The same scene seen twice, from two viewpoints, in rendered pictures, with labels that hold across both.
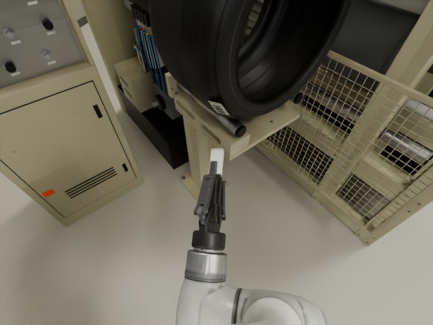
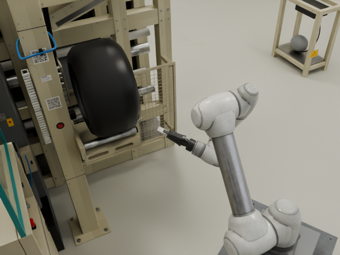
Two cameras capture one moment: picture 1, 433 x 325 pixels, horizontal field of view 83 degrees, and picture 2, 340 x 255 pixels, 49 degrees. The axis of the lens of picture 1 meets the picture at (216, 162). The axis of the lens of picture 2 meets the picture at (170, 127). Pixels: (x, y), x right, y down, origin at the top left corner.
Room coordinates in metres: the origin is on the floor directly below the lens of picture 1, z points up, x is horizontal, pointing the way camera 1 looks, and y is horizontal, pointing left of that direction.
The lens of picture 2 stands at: (-0.05, 1.57, 2.41)
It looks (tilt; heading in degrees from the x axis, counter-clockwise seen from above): 41 degrees down; 284
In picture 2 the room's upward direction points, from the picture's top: 2 degrees counter-clockwise
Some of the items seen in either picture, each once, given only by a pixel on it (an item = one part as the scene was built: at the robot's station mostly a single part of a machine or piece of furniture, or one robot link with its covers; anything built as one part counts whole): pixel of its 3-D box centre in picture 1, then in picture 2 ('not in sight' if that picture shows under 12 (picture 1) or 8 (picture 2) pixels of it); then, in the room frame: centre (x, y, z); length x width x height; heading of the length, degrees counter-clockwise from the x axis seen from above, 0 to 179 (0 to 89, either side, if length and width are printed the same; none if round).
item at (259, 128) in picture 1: (236, 111); (104, 136); (0.79, -0.08, 0.80); 0.37 x 0.36 x 0.02; 128
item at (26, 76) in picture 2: not in sight; (38, 108); (1.03, 0.17, 1.19); 0.05 x 0.04 x 0.48; 128
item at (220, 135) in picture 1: (209, 118); (111, 145); (0.70, 0.03, 0.83); 0.36 x 0.09 x 0.06; 38
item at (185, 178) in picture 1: (203, 180); (88, 224); (0.98, 0.09, 0.01); 0.27 x 0.27 x 0.02; 38
